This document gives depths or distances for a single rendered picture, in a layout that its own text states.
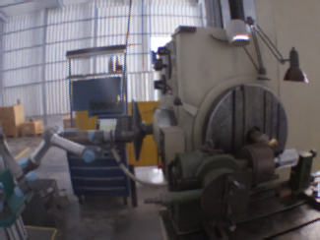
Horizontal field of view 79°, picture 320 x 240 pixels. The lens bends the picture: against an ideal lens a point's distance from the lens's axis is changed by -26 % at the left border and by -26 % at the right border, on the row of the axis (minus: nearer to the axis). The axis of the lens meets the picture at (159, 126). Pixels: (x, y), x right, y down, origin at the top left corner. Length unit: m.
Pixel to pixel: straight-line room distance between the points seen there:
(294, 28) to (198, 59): 0.80
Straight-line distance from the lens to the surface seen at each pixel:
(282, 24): 1.67
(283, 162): 1.21
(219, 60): 1.36
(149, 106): 4.09
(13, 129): 8.88
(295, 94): 1.68
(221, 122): 1.27
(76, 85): 3.49
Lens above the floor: 1.58
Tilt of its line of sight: 10 degrees down
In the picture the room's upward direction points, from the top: 2 degrees counter-clockwise
